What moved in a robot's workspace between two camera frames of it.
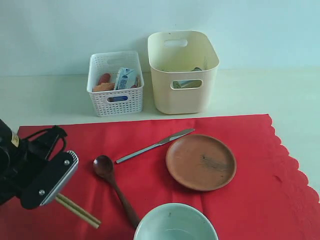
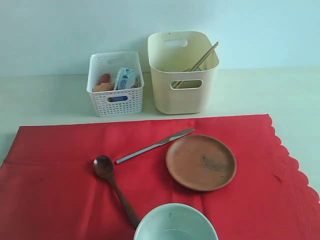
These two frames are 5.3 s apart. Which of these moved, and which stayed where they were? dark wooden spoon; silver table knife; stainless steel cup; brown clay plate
Moved: stainless steel cup
Stayed: silver table knife; brown clay plate; dark wooden spoon
